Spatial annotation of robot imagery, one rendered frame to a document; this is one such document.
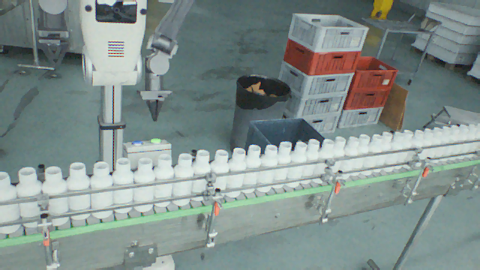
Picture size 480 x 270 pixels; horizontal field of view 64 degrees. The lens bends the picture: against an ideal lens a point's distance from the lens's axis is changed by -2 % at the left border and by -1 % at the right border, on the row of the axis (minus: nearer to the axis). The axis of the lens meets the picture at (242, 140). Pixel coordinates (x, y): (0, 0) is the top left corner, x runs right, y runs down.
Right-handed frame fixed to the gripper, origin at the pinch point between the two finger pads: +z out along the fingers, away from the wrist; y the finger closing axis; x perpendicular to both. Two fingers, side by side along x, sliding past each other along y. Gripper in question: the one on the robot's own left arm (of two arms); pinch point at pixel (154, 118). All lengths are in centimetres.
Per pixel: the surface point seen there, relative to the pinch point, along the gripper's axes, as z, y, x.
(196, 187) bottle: 19.6, 8.4, -15.6
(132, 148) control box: 8.5, -8.2, -3.6
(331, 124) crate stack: 45, 230, 186
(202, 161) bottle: 10.8, 9.5, -18.0
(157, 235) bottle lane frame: 33.8, -3.7, -13.9
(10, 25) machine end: -51, -62, 376
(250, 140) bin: 19, 56, 39
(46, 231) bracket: 21.3, -33.5, -26.5
